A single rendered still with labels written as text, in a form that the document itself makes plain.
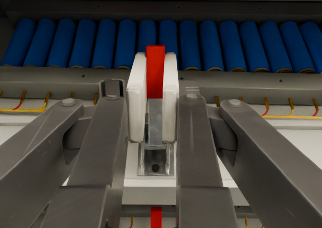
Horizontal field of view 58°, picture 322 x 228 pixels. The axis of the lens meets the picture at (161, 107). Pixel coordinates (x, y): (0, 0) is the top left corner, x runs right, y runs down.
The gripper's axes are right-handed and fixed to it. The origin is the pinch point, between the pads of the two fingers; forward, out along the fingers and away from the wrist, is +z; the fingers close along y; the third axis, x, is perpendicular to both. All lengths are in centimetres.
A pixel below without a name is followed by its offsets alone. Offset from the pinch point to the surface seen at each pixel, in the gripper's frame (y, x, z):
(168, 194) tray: 1.1, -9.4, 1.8
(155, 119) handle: 0.1, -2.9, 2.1
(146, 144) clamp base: -0.6, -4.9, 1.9
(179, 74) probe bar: 2.0, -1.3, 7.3
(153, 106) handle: -0.1, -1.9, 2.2
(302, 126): 12.0, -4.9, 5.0
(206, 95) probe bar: 4.3, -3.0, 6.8
